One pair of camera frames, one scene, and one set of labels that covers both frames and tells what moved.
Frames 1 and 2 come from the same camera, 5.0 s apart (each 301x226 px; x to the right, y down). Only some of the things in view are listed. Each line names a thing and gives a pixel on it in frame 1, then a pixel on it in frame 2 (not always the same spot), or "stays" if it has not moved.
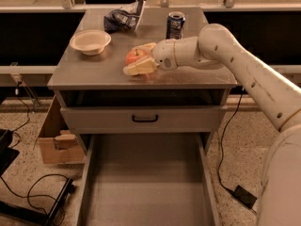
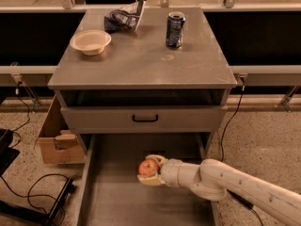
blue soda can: x=174 y=25 stays
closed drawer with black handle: x=141 y=120 stays
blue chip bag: x=126 y=18 stays
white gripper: x=164 y=53 → x=169 y=172
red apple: x=134 y=55 → x=148 y=167
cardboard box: x=59 y=145 stays
